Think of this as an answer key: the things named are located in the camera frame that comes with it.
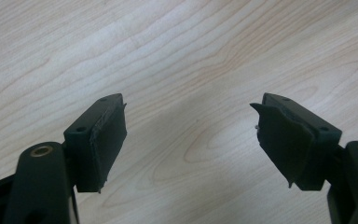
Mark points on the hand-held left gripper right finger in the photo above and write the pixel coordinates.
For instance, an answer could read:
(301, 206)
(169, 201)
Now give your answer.
(292, 143)

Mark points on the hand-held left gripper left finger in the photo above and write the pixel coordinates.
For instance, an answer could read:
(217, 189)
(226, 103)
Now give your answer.
(102, 140)

